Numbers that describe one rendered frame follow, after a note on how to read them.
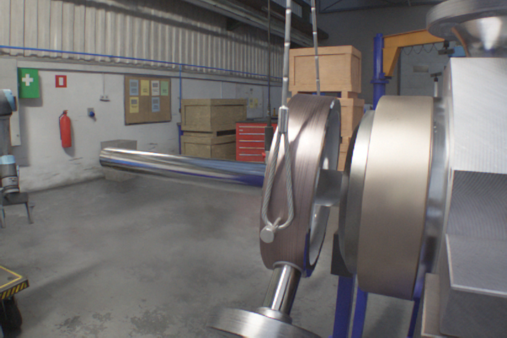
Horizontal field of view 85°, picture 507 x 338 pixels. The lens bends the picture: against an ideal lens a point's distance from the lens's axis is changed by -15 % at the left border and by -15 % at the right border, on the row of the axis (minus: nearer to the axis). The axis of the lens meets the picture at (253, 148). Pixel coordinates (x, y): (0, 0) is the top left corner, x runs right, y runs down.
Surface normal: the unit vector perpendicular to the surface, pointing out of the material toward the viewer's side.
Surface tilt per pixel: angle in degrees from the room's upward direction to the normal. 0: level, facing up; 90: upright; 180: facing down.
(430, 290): 0
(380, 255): 104
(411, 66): 90
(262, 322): 41
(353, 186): 72
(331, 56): 90
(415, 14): 90
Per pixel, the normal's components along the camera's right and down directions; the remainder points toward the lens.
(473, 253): 0.00, -0.99
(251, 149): -0.20, 0.13
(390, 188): -0.47, -0.19
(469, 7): -0.88, 0.07
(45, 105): 0.86, 0.07
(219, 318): -0.68, -0.62
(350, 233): -0.48, 0.29
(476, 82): -0.35, -0.62
